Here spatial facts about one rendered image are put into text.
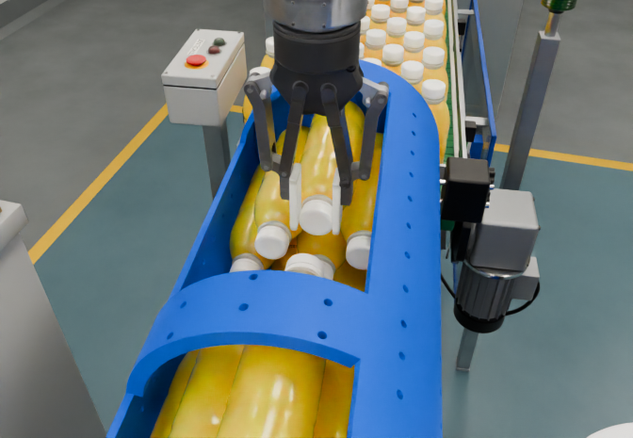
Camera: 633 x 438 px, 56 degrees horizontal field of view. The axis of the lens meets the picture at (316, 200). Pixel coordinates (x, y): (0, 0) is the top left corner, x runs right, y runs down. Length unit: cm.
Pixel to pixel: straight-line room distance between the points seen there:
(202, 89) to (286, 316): 68
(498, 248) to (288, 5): 81
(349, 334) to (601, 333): 180
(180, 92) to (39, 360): 54
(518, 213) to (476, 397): 88
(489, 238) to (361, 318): 72
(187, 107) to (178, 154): 173
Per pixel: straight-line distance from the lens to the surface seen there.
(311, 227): 65
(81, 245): 247
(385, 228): 57
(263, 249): 69
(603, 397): 207
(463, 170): 102
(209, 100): 109
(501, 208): 118
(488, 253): 120
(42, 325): 117
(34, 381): 121
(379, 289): 51
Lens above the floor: 159
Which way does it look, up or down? 40 degrees down
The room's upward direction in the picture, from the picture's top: straight up
